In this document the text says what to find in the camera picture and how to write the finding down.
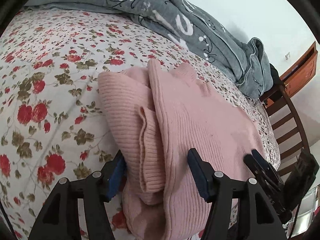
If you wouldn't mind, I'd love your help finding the brown wooden door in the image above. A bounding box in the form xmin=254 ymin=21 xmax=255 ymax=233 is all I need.
xmin=263 ymin=42 xmax=318 ymax=109

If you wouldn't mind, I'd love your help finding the black garment on rail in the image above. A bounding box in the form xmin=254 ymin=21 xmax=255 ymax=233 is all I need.
xmin=270 ymin=64 xmax=284 ymax=86

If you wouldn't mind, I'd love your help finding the grey patterned quilt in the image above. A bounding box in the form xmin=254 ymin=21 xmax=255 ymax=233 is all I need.
xmin=25 ymin=0 xmax=273 ymax=100

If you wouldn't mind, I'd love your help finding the white wall switch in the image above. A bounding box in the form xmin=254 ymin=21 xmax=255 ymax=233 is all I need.
xmin=285 ymin=52 xmax=291 ymax=60

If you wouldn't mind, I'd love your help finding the pink knit sweater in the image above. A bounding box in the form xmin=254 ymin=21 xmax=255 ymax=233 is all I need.
xmin=98 ymin=60 xmax=264 ymax=239

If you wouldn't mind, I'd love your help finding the floral bed sheet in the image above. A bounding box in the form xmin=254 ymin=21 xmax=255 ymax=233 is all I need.
xmin=1 ymin=10 xmax=280 ymax=239

